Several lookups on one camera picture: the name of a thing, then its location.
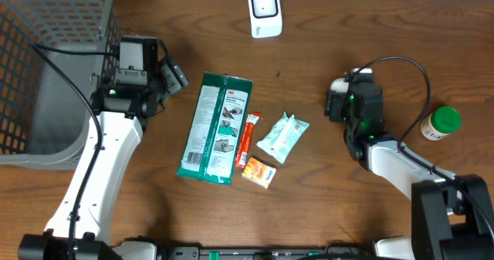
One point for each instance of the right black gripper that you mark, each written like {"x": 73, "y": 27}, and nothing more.
{"x": 334, "y": 103}

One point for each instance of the mint green wipes packet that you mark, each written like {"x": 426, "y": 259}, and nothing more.
{"x": 283, "y": 136}

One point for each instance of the green lid jar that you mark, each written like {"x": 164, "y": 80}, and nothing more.
{"x": 439, "y": 124}

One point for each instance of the white green glove package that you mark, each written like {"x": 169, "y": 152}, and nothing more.
{"x": 216, "y": 127}

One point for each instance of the red snack packet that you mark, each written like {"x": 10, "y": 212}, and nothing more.
{"x": 245, "y": 139}

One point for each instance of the orange small box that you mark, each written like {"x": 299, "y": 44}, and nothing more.
{"x": 259, "y": 173}

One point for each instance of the white tub with blue label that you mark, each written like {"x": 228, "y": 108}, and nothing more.
{"x": 342, "y": 85}

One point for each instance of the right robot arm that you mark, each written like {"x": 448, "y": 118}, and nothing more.
{"x": 451, "y": 215}

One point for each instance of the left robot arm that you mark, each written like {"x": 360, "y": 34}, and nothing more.
{"x": 98, "y": 147}

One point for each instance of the white barcode scanner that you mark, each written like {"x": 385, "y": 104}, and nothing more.
{"x": 265, "y": 18}

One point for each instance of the grey plastic mesh basket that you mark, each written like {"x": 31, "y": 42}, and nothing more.
{"x": 75, "y": 35}

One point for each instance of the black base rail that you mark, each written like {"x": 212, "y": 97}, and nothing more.
{"x": 251, "y": 253}

